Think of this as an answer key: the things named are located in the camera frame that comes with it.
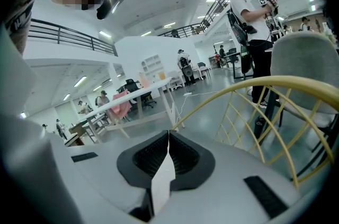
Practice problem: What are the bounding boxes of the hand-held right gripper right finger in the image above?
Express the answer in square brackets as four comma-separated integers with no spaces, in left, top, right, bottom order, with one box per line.
[168,129,318,224]

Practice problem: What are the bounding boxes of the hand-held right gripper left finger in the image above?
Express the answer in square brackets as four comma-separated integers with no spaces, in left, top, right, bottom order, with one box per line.
[49,129,170,220]

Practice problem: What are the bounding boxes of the gold wire round chair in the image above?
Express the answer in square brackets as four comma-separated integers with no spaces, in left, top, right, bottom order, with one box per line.
[172,75,339,190]

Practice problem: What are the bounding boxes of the black office chair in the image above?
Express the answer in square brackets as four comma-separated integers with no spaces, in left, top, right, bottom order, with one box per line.
[116,78,158,110]

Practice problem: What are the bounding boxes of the grey upholstered chair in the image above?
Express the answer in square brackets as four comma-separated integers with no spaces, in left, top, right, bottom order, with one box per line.
[253,30,339,182]

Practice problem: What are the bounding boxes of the pink cloth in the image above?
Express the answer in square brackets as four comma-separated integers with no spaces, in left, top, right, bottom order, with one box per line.
[110,92,133,123]

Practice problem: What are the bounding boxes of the white table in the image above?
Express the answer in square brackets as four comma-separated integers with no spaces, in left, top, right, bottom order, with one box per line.
[77,77,186,145]

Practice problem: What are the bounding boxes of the white shelf unit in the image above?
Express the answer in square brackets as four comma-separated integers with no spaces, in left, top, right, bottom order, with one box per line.
[140,53,163,81]

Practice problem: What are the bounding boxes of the black mezzanine railing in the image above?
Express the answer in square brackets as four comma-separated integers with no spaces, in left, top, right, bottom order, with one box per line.
[27,18,119,58]

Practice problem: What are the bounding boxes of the person's brown printed shirt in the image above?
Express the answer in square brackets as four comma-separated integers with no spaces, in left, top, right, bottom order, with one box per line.
[4,0,37,56]

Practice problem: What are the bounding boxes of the pale flower bunch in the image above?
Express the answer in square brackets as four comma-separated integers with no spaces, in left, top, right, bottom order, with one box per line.
[321,21,336,44]

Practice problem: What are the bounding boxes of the white cable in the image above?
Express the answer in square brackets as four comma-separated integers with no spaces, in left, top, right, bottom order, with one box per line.
[175,90,226,126]

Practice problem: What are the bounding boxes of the black head camera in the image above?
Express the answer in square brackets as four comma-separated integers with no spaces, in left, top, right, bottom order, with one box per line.
[96,0,127,21]

